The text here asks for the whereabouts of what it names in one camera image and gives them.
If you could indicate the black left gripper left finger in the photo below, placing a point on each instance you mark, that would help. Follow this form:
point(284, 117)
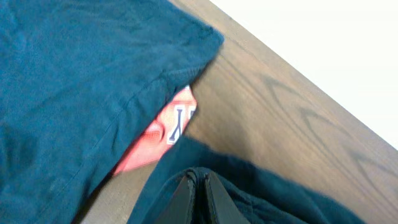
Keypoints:
point(180, 208)

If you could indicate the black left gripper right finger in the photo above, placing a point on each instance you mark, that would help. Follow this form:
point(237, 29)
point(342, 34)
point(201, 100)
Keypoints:
point(221, 208)

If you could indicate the navy blue shorts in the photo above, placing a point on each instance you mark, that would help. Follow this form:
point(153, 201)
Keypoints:
point(261, 196)

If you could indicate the red printed garment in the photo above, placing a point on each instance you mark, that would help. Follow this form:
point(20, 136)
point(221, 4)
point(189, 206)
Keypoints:
point(161, 134)

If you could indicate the navy blue folded garment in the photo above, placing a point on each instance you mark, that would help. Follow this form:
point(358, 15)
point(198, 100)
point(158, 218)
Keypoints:
point(80, 80)

